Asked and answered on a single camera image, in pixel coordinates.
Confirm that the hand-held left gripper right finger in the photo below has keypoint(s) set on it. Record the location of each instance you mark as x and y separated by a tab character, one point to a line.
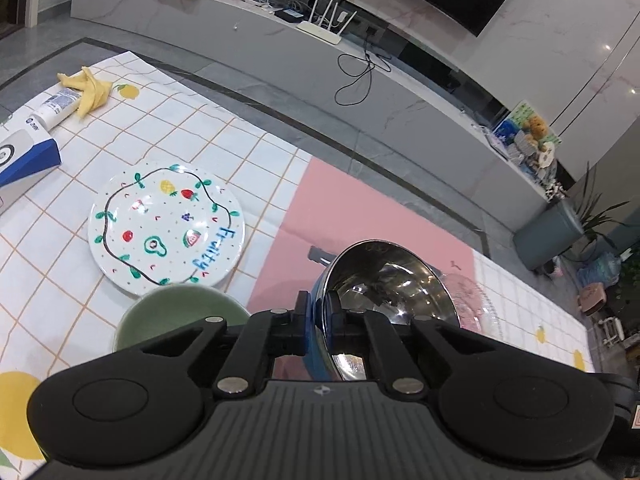
334	325

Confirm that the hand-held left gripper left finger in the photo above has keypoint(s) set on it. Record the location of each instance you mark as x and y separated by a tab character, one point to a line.
305	322

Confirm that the blue steel bowl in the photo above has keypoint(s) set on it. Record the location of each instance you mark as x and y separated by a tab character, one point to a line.
380	280

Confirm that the green bowl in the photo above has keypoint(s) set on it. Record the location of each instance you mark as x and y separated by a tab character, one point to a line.
165	315

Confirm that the white fruit print plate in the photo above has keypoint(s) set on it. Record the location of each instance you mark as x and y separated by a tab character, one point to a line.
165	225

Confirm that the small white stool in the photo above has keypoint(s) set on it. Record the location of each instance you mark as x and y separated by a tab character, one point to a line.
612	330

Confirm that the pink box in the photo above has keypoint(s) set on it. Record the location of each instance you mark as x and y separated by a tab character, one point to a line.
592	300

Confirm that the blue plastic bag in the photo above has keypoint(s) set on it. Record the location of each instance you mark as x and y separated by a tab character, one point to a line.
600	270

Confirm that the clear glass plate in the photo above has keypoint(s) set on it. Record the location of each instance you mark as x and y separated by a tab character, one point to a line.
475	305

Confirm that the lemon print checked tablecloth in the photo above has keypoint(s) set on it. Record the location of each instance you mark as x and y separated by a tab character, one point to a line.
250	170

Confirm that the green floor plant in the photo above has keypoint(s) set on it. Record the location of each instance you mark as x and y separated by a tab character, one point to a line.
595	220

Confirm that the brown stuffed bear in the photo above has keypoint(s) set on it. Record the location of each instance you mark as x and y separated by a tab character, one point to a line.
535	127

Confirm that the green card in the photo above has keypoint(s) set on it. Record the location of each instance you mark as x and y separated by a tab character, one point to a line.
522	110

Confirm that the white router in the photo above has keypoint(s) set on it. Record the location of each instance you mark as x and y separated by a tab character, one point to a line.
322	30

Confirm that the grey marble tv cabinet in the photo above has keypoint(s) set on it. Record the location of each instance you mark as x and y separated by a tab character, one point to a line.
225	25

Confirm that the black set-top box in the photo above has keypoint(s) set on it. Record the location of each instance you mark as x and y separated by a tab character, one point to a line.
290	13

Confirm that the yellow cloth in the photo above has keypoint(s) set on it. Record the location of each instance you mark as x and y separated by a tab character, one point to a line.
92	92

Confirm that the blue and white box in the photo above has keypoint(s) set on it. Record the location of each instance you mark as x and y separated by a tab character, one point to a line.
25	155

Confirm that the white tube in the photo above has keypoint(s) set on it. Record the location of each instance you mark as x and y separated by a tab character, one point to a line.
52	107

